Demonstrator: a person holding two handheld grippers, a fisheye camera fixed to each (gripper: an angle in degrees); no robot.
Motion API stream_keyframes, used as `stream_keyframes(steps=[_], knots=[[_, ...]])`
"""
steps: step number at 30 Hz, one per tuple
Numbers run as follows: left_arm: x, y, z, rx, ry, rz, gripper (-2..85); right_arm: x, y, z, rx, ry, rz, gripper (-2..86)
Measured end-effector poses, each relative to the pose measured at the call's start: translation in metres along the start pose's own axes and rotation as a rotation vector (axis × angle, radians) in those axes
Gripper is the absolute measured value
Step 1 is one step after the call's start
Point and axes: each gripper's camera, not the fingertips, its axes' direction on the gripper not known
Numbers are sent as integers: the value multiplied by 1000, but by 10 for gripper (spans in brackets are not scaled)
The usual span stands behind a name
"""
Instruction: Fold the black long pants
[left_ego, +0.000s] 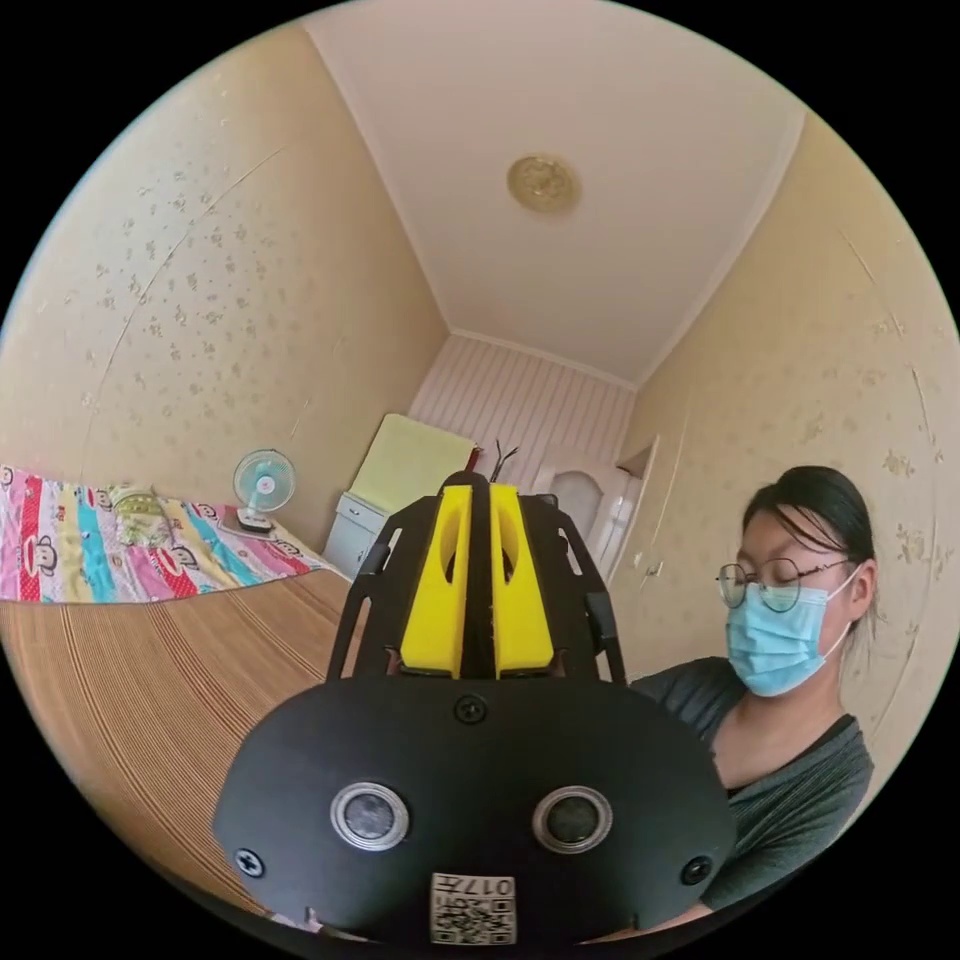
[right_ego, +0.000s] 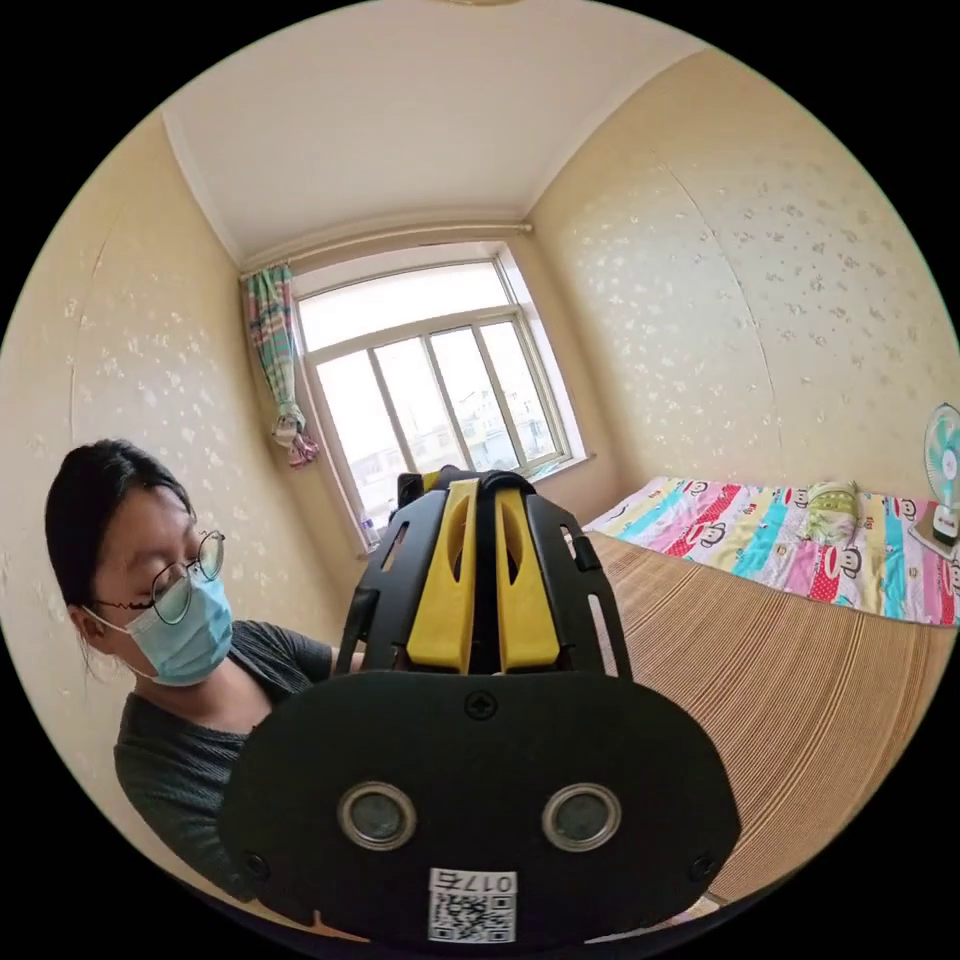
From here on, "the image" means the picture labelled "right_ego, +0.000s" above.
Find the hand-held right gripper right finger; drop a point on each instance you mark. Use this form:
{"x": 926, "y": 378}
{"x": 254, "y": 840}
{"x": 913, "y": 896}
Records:
{"x": 525, "y": 615}

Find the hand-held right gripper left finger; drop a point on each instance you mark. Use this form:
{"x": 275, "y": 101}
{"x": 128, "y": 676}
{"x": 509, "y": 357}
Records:
{"x": 442, "y": 600}

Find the bed with woven mat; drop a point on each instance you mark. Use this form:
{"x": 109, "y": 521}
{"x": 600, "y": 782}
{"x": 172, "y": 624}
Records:
{"x": 757, "y": 690}

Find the person's body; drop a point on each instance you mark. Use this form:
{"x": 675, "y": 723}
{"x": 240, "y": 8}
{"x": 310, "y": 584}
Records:
{"x": 180, "y": 757}

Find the striped pastel curtain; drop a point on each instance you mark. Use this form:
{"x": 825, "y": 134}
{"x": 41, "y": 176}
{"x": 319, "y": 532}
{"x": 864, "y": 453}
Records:
{"x": 271, "y": 337}

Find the green pillow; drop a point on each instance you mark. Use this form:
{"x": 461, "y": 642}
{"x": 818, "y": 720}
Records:
{"x": 831, "y": 510}

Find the white and green fan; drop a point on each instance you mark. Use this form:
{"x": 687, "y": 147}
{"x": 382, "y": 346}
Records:
{"x": 945, "y": 465}

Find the window with white frame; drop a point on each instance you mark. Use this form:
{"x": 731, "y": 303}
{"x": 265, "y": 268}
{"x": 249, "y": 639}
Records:
{"x": 435, "y": 390}

